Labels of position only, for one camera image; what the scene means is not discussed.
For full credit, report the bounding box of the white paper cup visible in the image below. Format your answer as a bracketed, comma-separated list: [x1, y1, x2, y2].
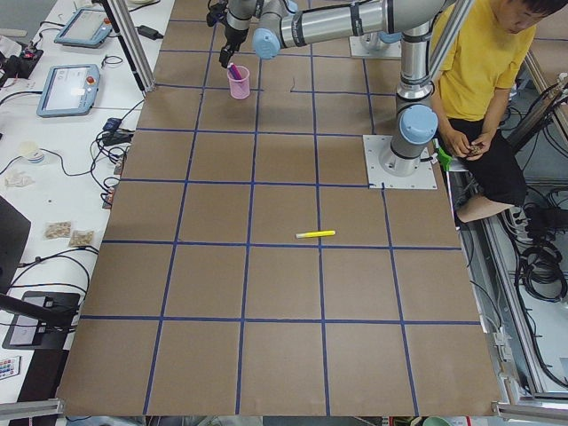
[19, 140, 45, 164]

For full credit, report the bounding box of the black power adapter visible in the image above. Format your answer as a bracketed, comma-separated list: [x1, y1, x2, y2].
[137, 25, 163, 40]

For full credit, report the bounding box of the blue teach pendant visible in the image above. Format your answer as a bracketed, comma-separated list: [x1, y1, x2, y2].
[54, 8, 113, 49]
[36, 64, 100, 118]

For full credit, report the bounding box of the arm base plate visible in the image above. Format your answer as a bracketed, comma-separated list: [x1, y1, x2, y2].
[363, 135, 438, 190]
[350, 36, 401, 60]

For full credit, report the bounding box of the yellow pen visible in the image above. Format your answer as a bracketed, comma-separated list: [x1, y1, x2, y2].
[296, 230, 336, 239]

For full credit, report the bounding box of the person in yellow shirt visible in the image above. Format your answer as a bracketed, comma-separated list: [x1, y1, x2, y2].
[431, 1, 564, 223]

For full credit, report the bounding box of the blue teach pendant near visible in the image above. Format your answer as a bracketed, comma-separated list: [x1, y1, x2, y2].
[36, 64, 100, 118]

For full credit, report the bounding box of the purple pen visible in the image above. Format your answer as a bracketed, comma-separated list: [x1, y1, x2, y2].
[227, 63, 243, 81]

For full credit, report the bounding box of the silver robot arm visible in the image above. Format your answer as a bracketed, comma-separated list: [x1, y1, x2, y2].
[206, 0, 444, 177]

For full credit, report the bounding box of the aluminium frame post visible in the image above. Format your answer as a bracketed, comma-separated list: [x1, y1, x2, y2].
[100, 0, 155, 93]

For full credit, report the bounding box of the blue teach pendant far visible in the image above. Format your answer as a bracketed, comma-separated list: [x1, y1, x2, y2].
[54, 8, 113, 49]

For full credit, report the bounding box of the pink mesh cup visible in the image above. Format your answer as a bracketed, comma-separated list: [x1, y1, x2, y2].
[227, 64, 250, 99]

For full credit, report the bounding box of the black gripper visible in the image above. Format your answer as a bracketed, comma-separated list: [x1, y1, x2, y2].
[219, 28, 243, 67]

